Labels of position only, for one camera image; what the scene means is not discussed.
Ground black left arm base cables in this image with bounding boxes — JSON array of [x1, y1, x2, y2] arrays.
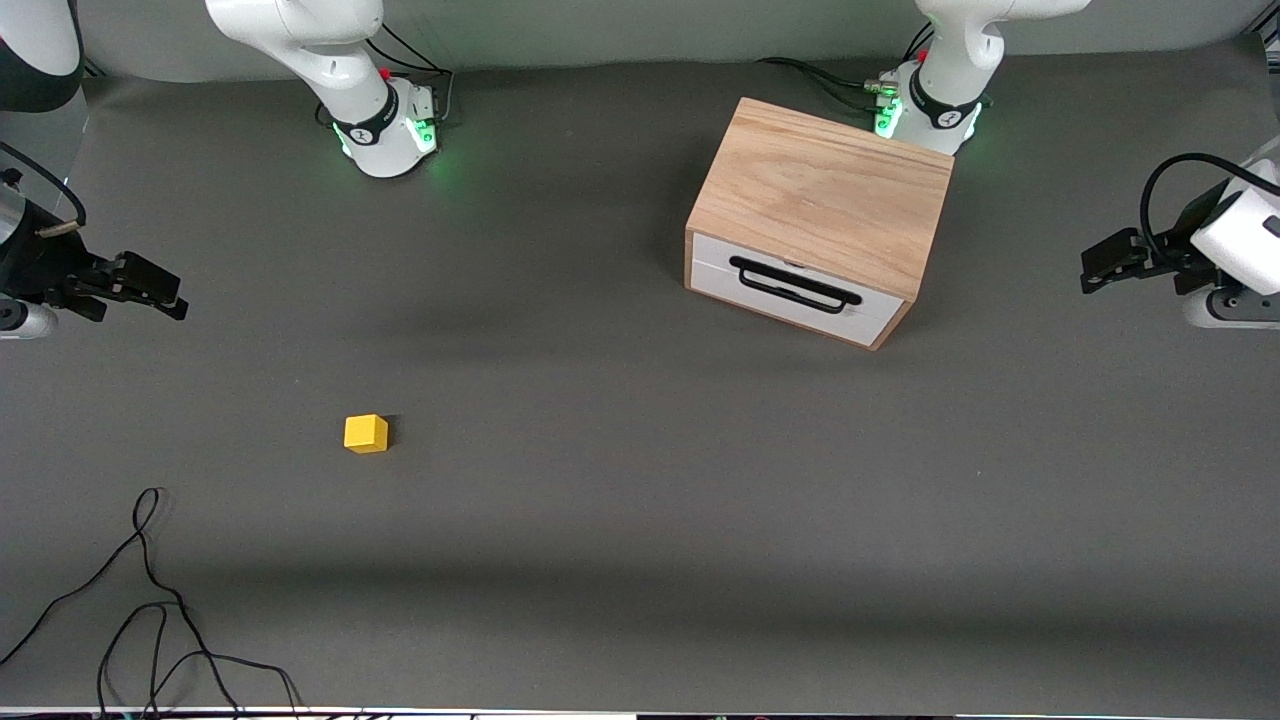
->
[[755, 25, 936, 113]]

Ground black right arm base cables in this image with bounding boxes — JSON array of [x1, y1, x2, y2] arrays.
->
[[362, 22, 457, 128]]

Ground yellow cube block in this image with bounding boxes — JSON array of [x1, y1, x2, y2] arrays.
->
[[344, 414, 390, 455]]

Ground black drawer handle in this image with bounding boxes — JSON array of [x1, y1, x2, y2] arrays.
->
[[729, 256, 863, 315]]

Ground black arm base cables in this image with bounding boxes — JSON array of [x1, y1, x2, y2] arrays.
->
[[362, 22, 457, 128], [755, 25, 936, 113]]

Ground white-fronted wooden drawer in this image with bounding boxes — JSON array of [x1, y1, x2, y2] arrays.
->
[[690, 232, 907, 349]]

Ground light wooden drawer cabinet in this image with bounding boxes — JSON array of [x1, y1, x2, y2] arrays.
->
[[684, 97, 955, 351]]

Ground thin black loose cable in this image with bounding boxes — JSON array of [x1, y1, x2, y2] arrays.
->
[[97, 600, 306, 719], [0, 487, 246, 719]]

